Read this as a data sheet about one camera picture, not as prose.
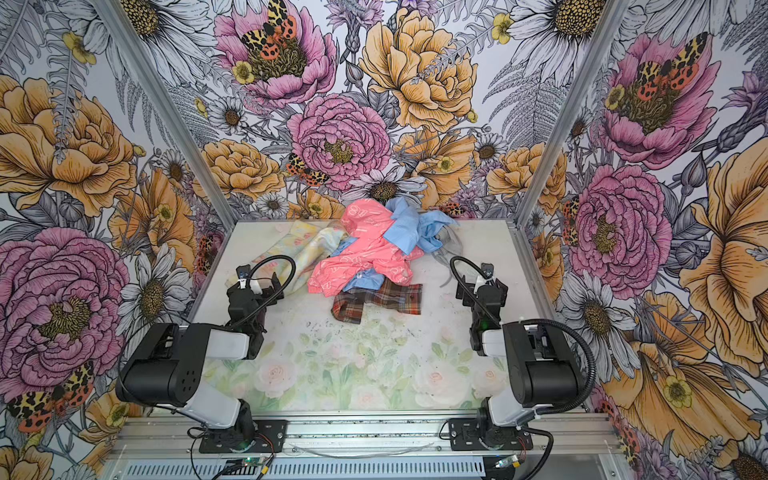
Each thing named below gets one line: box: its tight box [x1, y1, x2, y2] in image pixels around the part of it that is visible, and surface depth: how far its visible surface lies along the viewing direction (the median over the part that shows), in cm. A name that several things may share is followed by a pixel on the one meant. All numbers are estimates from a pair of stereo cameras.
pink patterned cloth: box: [308, 199, 424, 297], surface depth 101 cm
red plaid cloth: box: [331, 278, 423, 324], surface depth 99 cm
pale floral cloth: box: [225, 220, 349, 294], surface depth 103 cm
